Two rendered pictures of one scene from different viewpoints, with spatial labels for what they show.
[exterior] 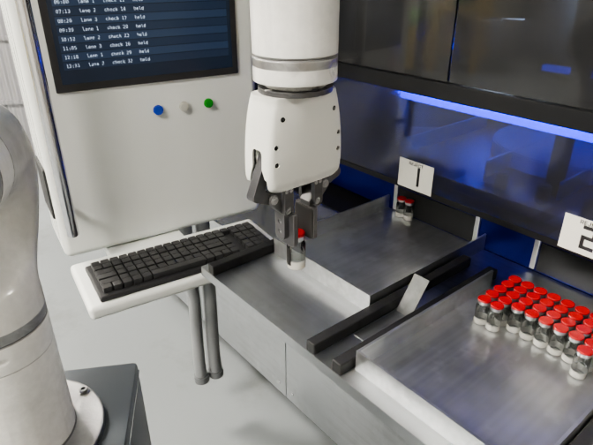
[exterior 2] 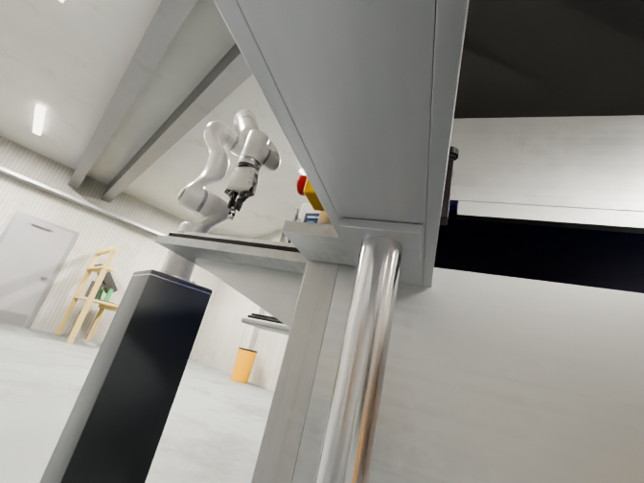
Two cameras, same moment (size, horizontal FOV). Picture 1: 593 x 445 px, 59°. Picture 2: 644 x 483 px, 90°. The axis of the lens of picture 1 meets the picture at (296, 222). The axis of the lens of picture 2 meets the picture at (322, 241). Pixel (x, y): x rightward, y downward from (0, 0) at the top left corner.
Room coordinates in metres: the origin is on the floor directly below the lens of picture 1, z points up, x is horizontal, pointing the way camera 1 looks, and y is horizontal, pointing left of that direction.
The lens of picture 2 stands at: (0.28, -1.11, 0.68)
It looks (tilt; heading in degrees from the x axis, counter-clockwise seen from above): 20 degrees up; 60
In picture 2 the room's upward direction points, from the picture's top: 14 degrees clockwise
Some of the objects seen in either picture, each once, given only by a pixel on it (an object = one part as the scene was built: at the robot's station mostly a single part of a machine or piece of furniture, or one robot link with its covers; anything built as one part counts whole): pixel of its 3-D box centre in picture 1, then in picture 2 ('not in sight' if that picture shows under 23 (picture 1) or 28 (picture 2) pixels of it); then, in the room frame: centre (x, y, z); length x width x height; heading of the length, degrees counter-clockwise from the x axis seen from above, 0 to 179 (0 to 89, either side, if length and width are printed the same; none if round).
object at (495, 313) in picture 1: (494, 316); not in sight; (0.67, -0.31, 0.90); 0.02 x 0.02 x 0.05
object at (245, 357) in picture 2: not in sight; (243, 364); (2.99, 5.43, 0.31); 0.40 x 0.39 x 0.61; 10
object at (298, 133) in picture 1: (296, 130); (243, 179); (0.53, 0.00, 1.25); 0.10 x 0.07 x 0.11; 130
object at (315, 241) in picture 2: not in sight; (333, 245); (0.55, -0.68, 0.87); 0.14 x 0.13 x 0.02; 130
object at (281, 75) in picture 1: (296, 69); (249, 166); (0.53, 0.00, 1.31); 0.09 x 0.08 x 0.03; 130
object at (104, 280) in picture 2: not in sight; (114, 299); (0.44, 7.25, 0.95); 1.53 x 1.31 x 1.90; 100
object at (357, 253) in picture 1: (380, 243); not in sight; (0.92, -0.17, 0.90); 0.34 x 0.26 x 0.04; 130
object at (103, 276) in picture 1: (183, 255); (290, 324); (1.01, 0.25, 0.82); 0.40 x 0.14 x 0.02; 122
